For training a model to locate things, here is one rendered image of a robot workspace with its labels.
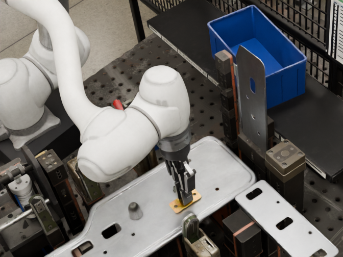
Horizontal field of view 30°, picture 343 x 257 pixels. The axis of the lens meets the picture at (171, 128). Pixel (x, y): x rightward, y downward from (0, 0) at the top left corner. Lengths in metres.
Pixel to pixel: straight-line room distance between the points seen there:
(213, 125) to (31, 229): 0.80
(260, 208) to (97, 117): 0.54
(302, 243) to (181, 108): 0.47
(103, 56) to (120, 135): 2.47
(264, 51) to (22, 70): 0.77
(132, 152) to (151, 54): 1.32
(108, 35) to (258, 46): 1.96
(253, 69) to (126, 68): 1.05
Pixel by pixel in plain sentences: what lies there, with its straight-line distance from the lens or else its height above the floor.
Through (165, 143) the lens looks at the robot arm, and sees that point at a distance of 1.46.
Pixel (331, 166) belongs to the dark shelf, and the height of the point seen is 1.03.
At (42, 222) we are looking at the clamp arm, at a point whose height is 1.03.
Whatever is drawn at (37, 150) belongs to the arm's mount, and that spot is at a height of 0.80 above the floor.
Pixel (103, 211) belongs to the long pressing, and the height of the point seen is 1.00.
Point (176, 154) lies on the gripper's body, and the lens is 1.50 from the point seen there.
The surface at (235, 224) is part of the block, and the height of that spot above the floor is 0.98.
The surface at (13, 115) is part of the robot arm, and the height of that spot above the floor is 0.94.
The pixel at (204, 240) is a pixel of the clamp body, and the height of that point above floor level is 1.04.
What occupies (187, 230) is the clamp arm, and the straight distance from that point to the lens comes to 1.55.
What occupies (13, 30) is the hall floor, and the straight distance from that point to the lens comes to 4.19.
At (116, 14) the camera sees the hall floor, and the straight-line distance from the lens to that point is 4.06.
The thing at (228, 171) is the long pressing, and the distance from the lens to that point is 1.75.
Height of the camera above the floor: 2.36
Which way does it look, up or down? 46 degrees down
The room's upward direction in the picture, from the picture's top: 12 degrees counter-clockwise
